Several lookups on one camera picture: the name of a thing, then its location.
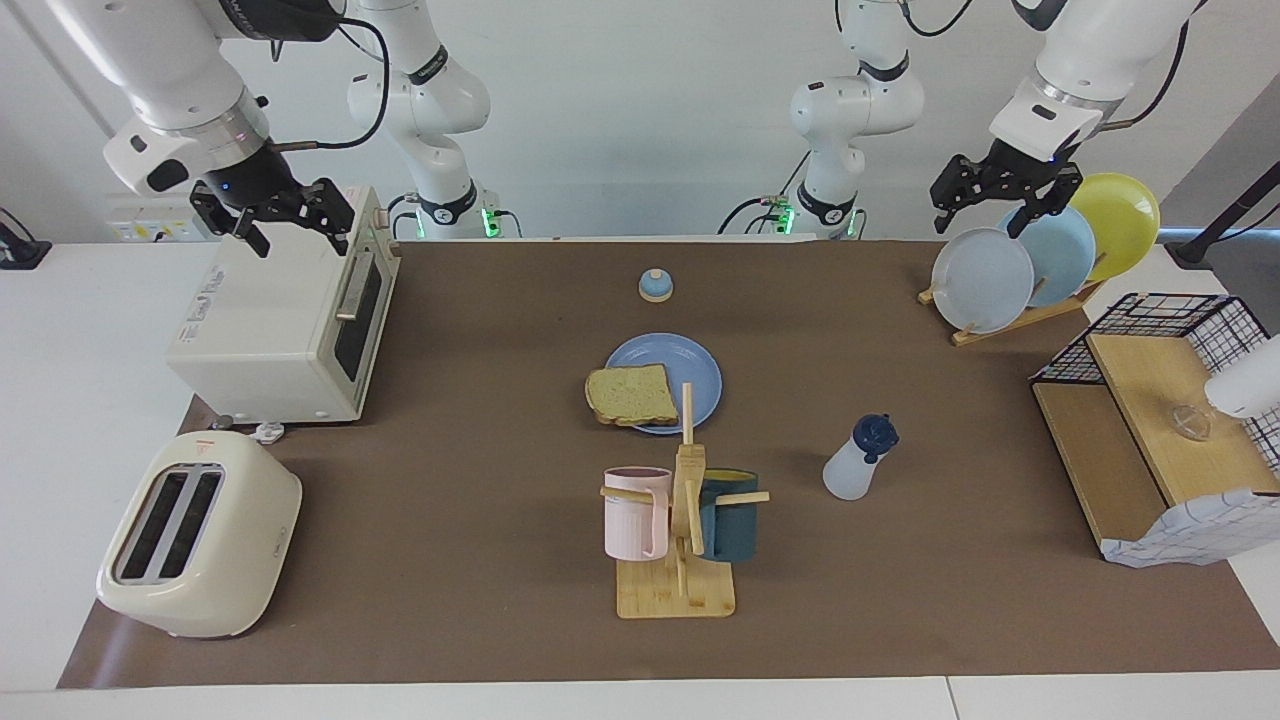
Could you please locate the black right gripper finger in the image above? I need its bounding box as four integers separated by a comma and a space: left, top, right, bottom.
189, 190, 271, 260
290, 177, 357, 259

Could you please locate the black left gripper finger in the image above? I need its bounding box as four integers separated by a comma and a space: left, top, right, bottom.
1006, 168, 1085, 240
929, 154, 1001, 236

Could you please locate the clear squeeze bottle blue cap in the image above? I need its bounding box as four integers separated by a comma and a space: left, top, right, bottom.
822, 413, 900, 501

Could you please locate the toasted bread slice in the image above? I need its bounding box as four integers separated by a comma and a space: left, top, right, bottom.
585, 364, 681, 429

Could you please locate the light blue plate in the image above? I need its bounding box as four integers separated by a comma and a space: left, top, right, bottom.
998, 200, 1098, 308

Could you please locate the yellow plate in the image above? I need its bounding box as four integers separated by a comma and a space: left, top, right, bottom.
1057, 173, 1162, 283

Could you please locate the pale grey plate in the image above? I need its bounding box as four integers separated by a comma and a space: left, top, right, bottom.
931, 228, 1035, 334

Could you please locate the wooden plate rack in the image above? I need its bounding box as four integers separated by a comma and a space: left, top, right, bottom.
918, 253, 1109, 347

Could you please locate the blue round plate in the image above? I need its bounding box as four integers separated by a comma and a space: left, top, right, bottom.
602, 333, 723, 436

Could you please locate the white toaster oven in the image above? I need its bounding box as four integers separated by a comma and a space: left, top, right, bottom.
165, 185, 401, 426

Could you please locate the black stand pole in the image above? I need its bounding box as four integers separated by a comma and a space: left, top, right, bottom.
1165, 160, 1280, 269

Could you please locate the black clamp base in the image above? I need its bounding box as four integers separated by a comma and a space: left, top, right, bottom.
0, 207, 53, 271

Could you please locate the small clear glass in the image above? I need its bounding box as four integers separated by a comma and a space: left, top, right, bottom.
1165, 403, 1213, 443

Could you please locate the white blurred cylinder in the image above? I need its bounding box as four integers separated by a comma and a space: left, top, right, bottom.
1205, 335, 1280, 419

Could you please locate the brown table mat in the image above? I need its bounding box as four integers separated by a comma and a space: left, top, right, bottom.
57, 240, 1280, 689

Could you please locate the cream two-slot toaster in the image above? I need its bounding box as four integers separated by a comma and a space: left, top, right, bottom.
96, 430, 303, 639

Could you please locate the teal mug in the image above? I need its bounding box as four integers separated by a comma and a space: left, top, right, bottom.
697, 469, 760, 563

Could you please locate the pink mug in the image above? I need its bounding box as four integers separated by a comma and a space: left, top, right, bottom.
603, 466, 673, 562

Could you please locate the wooden mug tree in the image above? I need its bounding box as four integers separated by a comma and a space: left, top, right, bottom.
600, 383, 772, 619

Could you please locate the white wall socket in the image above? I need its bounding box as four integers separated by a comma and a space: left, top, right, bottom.
108, 193, 206, 242

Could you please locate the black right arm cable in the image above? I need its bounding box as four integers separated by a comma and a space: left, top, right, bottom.
268, 14, 393, 152

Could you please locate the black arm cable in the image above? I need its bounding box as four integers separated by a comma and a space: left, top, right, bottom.
1098, 18, 1191, 133
268, 14, 393, 152

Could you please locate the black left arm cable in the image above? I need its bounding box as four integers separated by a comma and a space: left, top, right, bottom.
1098, 18, 1191, 133

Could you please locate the white toaster power cable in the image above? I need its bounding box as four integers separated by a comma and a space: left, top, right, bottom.
213, 414, 287, 444

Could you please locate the wooden shelf with wire frame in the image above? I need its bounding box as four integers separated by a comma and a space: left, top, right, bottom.
1030, 293, 1280, 561

